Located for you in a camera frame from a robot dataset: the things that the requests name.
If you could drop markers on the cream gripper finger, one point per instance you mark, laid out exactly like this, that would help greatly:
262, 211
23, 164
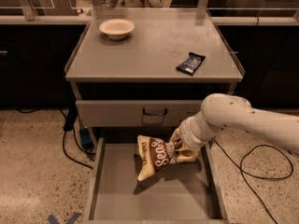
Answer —
183, 153
176, 138

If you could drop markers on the brown chip bag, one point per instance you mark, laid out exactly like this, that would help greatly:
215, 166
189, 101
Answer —
155, 154

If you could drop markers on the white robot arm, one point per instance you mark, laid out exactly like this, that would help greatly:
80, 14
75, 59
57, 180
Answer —
220, 113

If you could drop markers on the open middle drawer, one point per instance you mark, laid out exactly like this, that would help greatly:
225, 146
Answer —
179, 194

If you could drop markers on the grey drawer cabinet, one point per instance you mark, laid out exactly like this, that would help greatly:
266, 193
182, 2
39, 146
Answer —
142, 66

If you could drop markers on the closed top drawer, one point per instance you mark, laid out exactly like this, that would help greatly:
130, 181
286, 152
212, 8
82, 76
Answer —
128, 113

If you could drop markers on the dark blue snack bar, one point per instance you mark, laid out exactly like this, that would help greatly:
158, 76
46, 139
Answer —
190, 65

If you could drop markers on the blue power adapter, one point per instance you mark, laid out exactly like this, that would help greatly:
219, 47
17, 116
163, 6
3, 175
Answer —
85, 138

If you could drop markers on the white paper bowl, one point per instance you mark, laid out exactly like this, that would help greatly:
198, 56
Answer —
117, 29

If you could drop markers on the black drawer handle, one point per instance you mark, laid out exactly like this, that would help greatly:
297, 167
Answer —
154, 114

